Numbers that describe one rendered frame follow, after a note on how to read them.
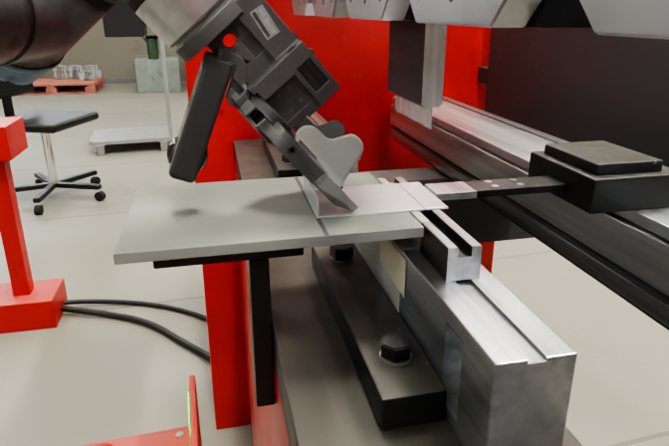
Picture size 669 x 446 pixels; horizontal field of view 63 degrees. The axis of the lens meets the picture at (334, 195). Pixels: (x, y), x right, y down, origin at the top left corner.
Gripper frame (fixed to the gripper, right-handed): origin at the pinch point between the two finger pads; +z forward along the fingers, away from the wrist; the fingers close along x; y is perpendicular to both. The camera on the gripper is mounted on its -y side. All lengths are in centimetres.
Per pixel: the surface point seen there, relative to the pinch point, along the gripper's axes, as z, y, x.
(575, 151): 15.9, 22.7, 0.9
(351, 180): 2.8, 2.2, 6.7
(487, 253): 82, 16, 86
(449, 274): 6.9, 3.2, -13.1
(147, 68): -18, -118, 816
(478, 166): 24.9, 18.7, 28.7
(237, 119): 2, -10, 86
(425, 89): -3.4, 12.7, -4.3
